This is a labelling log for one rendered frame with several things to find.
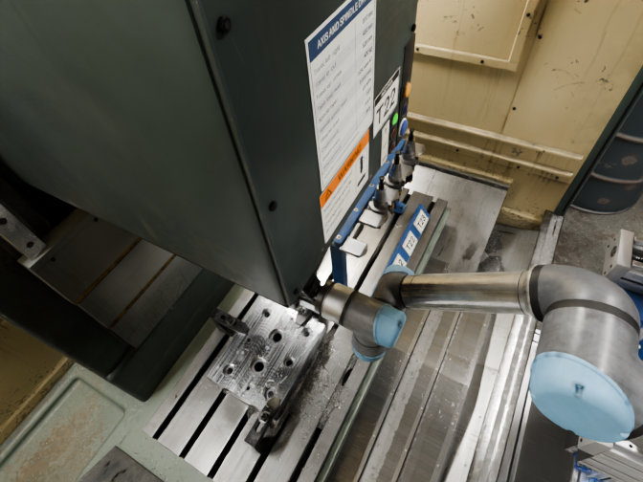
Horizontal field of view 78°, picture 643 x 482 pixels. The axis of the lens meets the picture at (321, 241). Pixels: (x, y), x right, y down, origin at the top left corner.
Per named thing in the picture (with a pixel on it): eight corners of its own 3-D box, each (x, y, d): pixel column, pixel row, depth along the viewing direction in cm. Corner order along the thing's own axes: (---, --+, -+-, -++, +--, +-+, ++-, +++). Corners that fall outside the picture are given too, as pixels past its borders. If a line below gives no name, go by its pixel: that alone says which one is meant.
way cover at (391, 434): (495, 295, 160) (506, 274, 147) (413, 538, 116) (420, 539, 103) (423, 268, 170) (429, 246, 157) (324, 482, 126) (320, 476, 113)
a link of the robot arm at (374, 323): (389, 358, 76) (393, 341, 69) (339, 333, 79) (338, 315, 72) (405, 324, 80) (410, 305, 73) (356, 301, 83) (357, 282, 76)
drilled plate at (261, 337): (326, 332, 122) (325, 325, 118) (277, 421, 108) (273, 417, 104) (265, 302, 130) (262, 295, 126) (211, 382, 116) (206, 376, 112)
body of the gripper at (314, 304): (271, 300, 85) (320, 324, 81) (264, 280, 78) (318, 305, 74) (289, 273, 89) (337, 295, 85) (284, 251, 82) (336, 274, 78)
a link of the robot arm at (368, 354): (397, 328, 91) (403, 306, 82) (378, 371, 85) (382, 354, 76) (365, 314, 93) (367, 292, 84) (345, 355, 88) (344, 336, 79)
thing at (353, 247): (370, 246, 107) (371, 244, 107) (363, 260, 105) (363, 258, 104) (347, 237, 110) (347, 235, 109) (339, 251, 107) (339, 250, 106)
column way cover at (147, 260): (225, 246, 150) (174, 138, 109) (137, 354, 127) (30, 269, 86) (215, 241, 152) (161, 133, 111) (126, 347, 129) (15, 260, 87)
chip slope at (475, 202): (492, 226, 180) (509, 186, 159) (441, 359, 146) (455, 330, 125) (321, 170, 211) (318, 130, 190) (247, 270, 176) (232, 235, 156)
